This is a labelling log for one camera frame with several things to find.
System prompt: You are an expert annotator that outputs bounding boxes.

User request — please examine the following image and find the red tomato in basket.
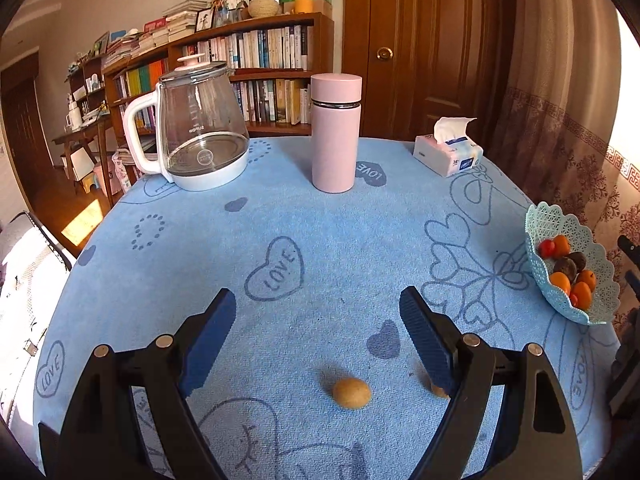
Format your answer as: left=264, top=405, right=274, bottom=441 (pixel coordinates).
left=537, top=240, right=555, bottom=259

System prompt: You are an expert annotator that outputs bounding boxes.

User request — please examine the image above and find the patterned curtain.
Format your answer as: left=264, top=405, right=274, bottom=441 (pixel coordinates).
left=486, top=0, right=639, bottom=330

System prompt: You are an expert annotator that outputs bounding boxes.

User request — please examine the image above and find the blue patterned tablecloth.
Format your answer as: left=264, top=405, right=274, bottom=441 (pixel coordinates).
left=34, top=138, right=618, bottom=479

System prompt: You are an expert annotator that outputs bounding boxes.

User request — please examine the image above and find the wooden bookshelf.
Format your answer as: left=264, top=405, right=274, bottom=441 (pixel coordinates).
left=103, top=13, right=334, bottom=142

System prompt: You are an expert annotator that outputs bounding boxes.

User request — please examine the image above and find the orange mandarin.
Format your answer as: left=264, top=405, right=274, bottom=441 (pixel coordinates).
left=549, top=272, right=572, bottom=296
left=570, top=283, right=592, bottom=311
left=577, top=269, right=597, bottom=292

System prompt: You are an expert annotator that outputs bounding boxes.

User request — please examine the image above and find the orange in basket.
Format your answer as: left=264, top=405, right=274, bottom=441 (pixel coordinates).
left=552, top=234, right=572, bottom=260

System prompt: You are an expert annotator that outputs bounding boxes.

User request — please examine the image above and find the mint lattice fruit basket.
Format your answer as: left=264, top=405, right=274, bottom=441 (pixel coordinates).
left=524, top=202, right=620, bottom=325

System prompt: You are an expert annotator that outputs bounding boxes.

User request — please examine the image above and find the woven round basket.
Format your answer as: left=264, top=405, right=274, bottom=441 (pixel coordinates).
left=247, top=0, right=280, bottom=18

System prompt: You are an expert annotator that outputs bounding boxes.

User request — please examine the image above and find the picture frame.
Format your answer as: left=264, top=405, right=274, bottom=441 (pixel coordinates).
left=195, top=8, right=214, bottom=32

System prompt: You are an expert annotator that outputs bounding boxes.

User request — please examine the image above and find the brown wooden door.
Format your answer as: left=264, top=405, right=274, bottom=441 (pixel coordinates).
left=342, top=0, right=516, bottom=146

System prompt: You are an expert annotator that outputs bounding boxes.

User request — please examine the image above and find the glass electric kettle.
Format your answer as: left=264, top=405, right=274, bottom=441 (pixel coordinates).
left=124, top=54, right=250, bottom=192

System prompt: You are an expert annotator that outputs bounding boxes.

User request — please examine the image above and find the yellow cylinder candle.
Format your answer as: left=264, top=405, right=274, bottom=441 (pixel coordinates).
left=294, top=0, right=314, bottom=14

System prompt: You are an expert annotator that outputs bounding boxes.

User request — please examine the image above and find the pink thermos bottle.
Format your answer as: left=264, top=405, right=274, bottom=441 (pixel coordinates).
left=310, top=73, right=362, bottom=194

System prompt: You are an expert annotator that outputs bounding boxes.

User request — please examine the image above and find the tissue pack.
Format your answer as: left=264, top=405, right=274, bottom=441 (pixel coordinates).
left=413, top=117, right=484, bottom=177

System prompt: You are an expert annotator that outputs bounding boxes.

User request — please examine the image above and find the brass door knob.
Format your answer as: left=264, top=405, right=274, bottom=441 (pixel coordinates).
left=376, top=47, right=394, bottom=62

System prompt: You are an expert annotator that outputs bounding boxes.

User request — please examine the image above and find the tan longan fruit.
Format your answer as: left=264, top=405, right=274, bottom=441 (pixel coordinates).
left=332, top=377, right=372, bottom=410
left=430, top=384, right=449, bottom=399

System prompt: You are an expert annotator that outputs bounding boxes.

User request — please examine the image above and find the dark passion fruit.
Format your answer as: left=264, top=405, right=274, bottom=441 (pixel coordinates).
left=553, top=257, right=577, bottom=284
left=567, top=252, right=587, bottom=274

